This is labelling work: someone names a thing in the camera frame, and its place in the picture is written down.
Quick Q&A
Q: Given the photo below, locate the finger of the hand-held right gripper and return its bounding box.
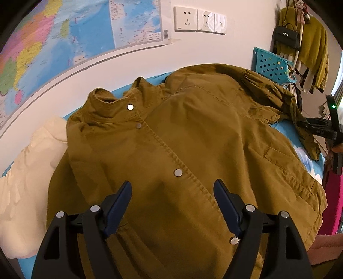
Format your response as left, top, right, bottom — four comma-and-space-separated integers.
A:
297, 119, 335, 136

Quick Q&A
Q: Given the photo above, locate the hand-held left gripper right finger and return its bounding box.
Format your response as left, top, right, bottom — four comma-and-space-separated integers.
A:
213, 179, 313, 279

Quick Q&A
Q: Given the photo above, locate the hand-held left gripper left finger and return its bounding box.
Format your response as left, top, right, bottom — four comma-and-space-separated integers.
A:
32, 180, 132, 279

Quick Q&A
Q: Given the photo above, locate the mustard brown jacket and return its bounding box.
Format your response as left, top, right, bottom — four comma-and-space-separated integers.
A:
46, 63, 328, 279

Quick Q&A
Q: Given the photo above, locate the blue bed sheet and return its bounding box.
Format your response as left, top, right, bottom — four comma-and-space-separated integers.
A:
0, 71, 326, 279

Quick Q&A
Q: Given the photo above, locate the striped hanging cloth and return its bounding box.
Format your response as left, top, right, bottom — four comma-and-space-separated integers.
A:
294, 63, 314, 94

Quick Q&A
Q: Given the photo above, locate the olive yellow hanging sweater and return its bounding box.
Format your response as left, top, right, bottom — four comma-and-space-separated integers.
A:
276, 7, 329, 90

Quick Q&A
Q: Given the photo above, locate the blue perforated plastic basket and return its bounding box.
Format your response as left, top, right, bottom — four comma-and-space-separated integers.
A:
252, 47, 297, 85

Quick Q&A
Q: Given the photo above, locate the pink cloth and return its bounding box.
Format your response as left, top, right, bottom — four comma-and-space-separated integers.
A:
322, 172, 343, 235

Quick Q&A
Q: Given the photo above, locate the black handbag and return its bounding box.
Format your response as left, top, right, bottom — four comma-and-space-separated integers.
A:
273, 23, 301, 51

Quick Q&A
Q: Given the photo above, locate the white wall socket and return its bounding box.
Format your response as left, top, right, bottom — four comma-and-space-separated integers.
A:
198, 9, 215, 33
214, 12, 227, 35
174, 7, 199, 31

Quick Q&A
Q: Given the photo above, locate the colourful wall map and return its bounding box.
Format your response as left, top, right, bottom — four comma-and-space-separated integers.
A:
0, 0, 172, 129

